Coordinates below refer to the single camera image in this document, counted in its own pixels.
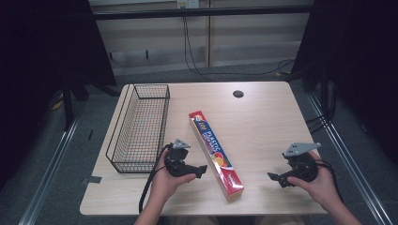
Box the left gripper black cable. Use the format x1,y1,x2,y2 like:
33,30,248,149
138,143,174,215

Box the white wall power outlet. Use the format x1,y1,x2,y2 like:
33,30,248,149
176,0,200,9

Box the black wall cable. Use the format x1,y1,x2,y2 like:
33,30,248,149
182,16,297,83

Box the person's right hand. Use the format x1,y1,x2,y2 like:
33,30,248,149
286,150,343,214

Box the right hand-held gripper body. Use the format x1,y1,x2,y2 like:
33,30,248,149
282,142,323,184

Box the black horizontal frame bar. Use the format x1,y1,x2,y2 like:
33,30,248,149
93,5,315,22

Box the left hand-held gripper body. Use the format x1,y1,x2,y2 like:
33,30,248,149
163,138,192,178

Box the metal floor rail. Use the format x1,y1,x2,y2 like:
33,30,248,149
306,92,394,225
18,114,81,225

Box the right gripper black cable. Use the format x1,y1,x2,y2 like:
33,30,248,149
314,158,344,204

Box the person's left hand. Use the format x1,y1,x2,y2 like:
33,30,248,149
149,149,197,204

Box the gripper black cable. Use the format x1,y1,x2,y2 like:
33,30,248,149
138,143,174,215
314,158,344,204

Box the black floor cables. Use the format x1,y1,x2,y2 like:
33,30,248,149
305,84,339,135

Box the black wire basket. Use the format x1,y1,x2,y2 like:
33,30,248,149
105,82,171,173

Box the black curtain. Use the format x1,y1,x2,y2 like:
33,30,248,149
290,0,398,165
0,0,118,192

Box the long plastic wrap box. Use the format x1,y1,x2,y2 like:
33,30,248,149
188,110,245,203

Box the black stand post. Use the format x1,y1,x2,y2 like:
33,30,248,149
61,73,76,131

